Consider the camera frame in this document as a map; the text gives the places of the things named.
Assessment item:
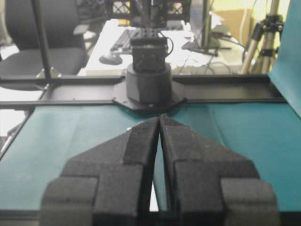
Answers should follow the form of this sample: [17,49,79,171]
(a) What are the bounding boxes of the cardboard box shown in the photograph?
[213,8,252,45]

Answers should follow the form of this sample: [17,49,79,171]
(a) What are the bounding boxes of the black vertical frame post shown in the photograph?
[31,0,51,80]

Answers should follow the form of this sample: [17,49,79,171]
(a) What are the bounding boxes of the teal table mat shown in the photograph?
[0,0,301,214]

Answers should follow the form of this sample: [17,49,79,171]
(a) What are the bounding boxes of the black keyboard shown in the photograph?
[110,29,135,52]

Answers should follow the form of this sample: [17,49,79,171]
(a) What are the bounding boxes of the camera tripod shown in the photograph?
[239,0,285,74]

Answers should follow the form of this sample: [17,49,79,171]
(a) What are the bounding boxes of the black table frame rail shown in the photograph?
[0,75,286,111]

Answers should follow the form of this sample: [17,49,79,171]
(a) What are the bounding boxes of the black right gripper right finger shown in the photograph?
[159,117,280,226]

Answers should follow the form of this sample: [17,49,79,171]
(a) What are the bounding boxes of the black office chair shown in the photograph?
[0,0,87,80]

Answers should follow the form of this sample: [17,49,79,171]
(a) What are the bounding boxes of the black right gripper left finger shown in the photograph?
[40,118,158,226]

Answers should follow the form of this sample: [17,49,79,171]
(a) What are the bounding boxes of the black monitor stand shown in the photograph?
[182,0,221,57]

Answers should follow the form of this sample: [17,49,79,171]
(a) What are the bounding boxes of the black computer mouse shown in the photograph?
[99,53,123,65]

